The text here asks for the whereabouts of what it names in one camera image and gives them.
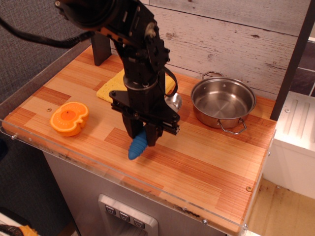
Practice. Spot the white toy sink counter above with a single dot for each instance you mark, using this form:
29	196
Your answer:
291	160

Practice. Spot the yellow object bottom left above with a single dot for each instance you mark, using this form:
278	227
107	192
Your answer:
18	231

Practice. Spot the grey toy fridge cabinet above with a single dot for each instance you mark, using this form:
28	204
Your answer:
81	188

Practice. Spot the stainless steel pot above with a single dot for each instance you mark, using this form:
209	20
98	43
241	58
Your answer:
223	103

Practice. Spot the clear acrylic table guard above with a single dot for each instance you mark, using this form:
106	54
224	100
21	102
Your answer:
206	174

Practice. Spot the orange half toy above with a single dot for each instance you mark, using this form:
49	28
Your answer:
70	118

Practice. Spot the dark vertical post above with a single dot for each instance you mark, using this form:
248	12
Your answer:
301	43

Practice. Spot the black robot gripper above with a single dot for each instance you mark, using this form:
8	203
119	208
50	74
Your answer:
148	106

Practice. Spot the blue handled metal spoon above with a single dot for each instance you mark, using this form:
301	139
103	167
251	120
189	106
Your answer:
139	143

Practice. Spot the yellow folded cloth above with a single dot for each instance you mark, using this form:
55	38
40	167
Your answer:
116	83

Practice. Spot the silver dispenser button panel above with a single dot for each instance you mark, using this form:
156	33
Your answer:
122	220

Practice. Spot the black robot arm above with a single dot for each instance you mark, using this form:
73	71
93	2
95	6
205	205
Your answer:
135	33

